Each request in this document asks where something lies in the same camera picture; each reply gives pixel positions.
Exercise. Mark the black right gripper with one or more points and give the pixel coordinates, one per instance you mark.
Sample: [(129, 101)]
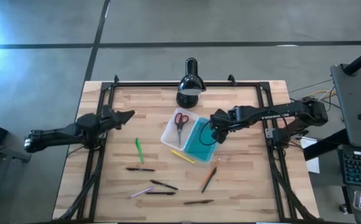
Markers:
[(225, 118)]

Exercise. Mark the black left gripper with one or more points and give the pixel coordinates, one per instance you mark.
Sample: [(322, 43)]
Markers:
[(110, 118)]

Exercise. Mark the clear box with blue lid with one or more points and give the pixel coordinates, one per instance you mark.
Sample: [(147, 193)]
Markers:
[(188, 133)]

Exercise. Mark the green pen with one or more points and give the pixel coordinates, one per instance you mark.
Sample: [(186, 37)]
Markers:
[(139, 151)]

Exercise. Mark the yellow pen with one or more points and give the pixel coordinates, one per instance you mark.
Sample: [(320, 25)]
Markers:
[(183, 156)]

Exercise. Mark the black pencil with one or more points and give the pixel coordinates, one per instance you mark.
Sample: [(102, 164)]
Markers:
[(209, 180)]

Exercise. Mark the black marker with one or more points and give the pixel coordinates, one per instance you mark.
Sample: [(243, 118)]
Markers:
[(164, 184), (160, 193), (140, 169)]

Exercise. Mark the dark brown pen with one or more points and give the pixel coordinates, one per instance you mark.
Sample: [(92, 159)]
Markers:
[(198, 202)]

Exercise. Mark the purple pen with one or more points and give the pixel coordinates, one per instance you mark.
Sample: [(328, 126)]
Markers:
[(141, 192)]

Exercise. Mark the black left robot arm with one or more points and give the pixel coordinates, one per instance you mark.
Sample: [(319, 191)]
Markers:
[(59, 133)]

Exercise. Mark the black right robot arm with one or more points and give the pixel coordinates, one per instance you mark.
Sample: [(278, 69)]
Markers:
[(280, 111)]

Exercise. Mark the black desk lamp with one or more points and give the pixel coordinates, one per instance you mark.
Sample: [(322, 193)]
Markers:
[(190, 85)]

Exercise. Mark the white paper sheet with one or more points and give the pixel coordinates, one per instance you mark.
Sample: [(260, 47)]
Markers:
[(312, 155)]

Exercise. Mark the black desk leg bar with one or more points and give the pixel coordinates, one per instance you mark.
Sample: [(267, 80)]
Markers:
[(325, 144)]

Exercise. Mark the grey side desk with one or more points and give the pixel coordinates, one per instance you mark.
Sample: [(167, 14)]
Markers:
[(351, 102)]

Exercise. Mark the black backlit keyboard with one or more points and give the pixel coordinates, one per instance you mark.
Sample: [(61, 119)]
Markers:
[(359, 166)]

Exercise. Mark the black aluminium table frame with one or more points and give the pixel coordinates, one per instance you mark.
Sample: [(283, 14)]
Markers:
[(186, 84)]

